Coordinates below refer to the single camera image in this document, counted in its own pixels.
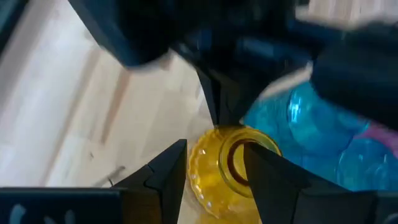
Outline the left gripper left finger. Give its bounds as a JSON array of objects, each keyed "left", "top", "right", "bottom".
[{"left": 113, "top": 139, "right": 188, "bottom": 224}]

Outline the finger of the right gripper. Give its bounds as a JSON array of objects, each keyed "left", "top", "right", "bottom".
[{"left": 197, "top": 67, "right": 259, "bottom": 128}]

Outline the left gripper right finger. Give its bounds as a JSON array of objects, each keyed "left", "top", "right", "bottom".
[{"left": 243, "top": 142, "right": 379, "bottom": 224}]

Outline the yellow barrel glass vase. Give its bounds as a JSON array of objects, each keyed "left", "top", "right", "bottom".
[{"left": 187, "top": 125, "right": 283, "bottom": 224}]

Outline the teal square glass vase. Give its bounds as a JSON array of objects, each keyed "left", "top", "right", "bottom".
[{"left": 241, "top": 81, "right": 371, "bottom": 175}]

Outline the tall pink glass vase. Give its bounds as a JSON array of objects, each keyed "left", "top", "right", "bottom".
[{"left": 356, "top": 121, "right": 398, "bottom": 149}]

